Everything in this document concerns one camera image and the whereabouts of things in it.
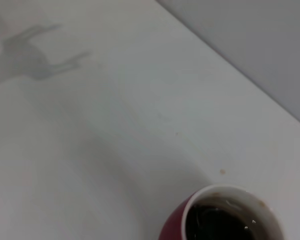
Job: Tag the red ceramic coffee mug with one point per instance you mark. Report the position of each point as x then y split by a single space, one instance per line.
175 225

